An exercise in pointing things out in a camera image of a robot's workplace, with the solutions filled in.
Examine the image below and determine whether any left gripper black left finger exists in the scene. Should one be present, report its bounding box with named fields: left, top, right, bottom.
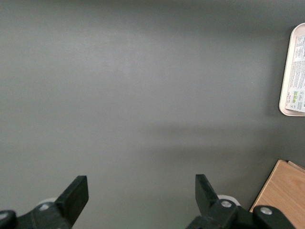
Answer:
left=0, top=175, right=90, bottom=229

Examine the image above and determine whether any white printed package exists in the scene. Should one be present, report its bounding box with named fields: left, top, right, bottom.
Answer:
left=285, top=33, right=305, bottom=114

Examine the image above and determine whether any beige plastic tray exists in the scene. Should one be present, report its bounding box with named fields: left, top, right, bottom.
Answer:
left=278, top=22, right=305, bottom=117

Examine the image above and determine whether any wooden two-drawer cabinet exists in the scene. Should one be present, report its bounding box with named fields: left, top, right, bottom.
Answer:
left=249, top=159, right=305, bottom=229

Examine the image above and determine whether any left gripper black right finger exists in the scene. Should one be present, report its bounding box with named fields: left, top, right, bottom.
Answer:
left=185, top=174, right=296, bottom=229

